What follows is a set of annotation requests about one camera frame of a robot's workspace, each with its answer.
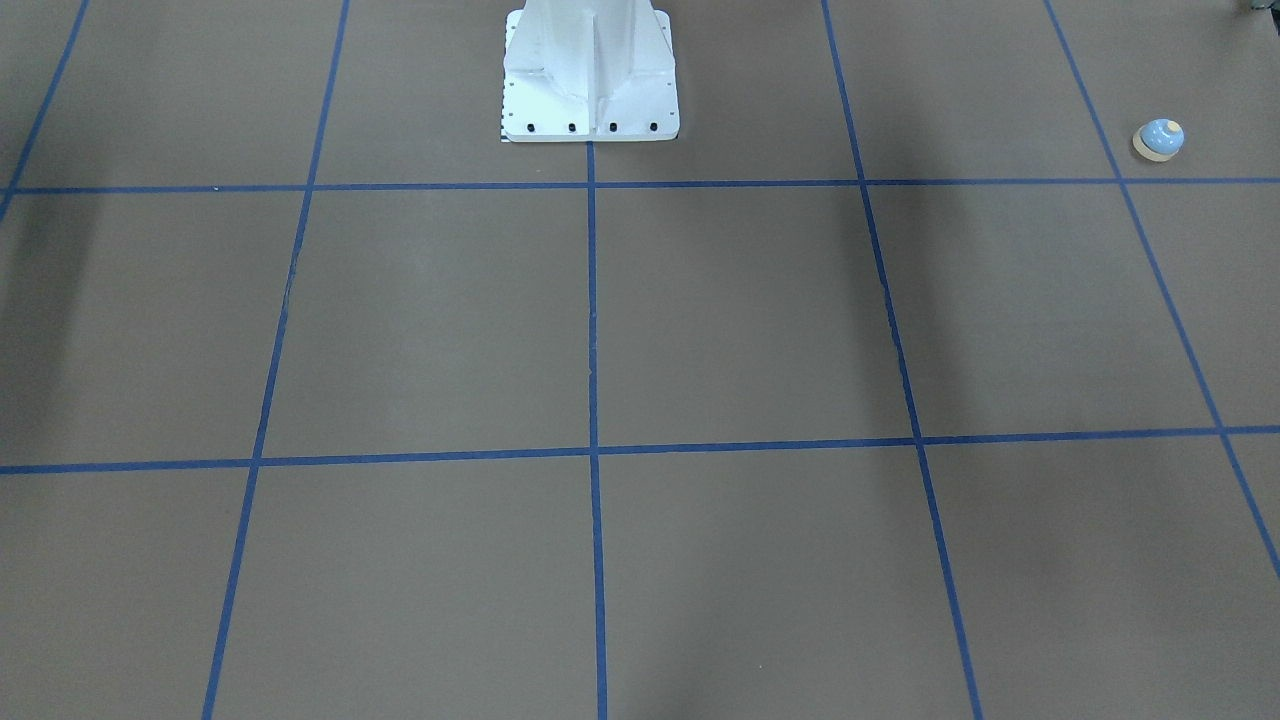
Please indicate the brown paper table cover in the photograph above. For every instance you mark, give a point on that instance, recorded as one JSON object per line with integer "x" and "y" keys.
{"x": 899, "y": 386}

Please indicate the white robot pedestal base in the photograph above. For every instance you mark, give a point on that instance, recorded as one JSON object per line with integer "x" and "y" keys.
{"x": 589, "y": 72}

